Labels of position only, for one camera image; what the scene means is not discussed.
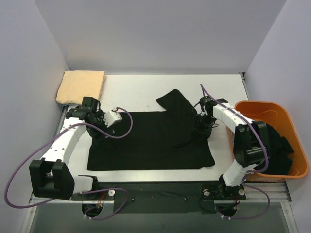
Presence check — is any purple cable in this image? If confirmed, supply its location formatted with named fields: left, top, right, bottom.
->
left=200, top=84, right=272, bottom=220
left=4, top=108, right=134, bottom=221

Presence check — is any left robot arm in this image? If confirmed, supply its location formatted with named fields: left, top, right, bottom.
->
left=29, top=97, right=122, bottom=200

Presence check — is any aluminium frame rail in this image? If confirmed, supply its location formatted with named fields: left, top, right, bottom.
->
left=29, top=182, right=292, bottom=204

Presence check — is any folded cream t shirt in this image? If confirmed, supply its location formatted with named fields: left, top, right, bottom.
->
left=55, top=70, right=105, bottom=105

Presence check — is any black t shirt in bin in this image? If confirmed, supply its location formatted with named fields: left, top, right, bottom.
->
left=263, top=124, right=294, bottom=175

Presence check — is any black graphic t shirt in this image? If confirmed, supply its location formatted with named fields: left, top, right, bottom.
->
left=87, top=89, right=215, bottom=171

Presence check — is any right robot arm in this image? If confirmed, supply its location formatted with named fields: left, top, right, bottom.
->
left=192, top=96, right=271, bottom=199

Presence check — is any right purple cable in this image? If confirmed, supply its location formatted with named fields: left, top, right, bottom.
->
left=200, top=84, right=272, bottom=220

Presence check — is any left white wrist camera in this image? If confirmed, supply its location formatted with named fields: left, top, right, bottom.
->
left=103, top=107, right=122, bottom=128

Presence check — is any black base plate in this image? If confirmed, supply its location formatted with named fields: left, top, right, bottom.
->
left=72, top=181, right=246, bottom=216

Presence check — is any orange plastic bin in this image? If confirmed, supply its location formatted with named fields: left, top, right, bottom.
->
left=235, top=101, right=309, bottom=182

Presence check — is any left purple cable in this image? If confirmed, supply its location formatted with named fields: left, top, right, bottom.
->
left=4, top=108, right=134, bottom=221

